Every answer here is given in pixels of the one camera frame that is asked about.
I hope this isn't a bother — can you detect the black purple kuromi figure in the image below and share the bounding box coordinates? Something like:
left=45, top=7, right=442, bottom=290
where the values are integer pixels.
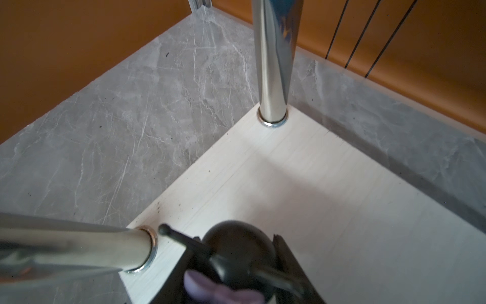
left=158, top=220, right=310, bottom=303

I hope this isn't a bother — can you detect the aluminium corner post left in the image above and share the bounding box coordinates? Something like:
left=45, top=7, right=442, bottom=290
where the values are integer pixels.
left=188, top=0, right=212, bottom=13

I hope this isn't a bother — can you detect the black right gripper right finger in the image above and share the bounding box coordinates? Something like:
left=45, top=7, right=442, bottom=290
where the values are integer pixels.
left=273, top=234, right=326, bottom=304

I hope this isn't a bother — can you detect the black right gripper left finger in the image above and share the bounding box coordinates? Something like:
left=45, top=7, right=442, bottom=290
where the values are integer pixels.
left=150, top=250, right=197, bottom=304

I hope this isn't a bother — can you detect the white two-tier metal shelf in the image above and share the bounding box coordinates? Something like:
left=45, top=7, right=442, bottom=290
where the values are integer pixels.
left=1, top=8, right=485, bottom=303

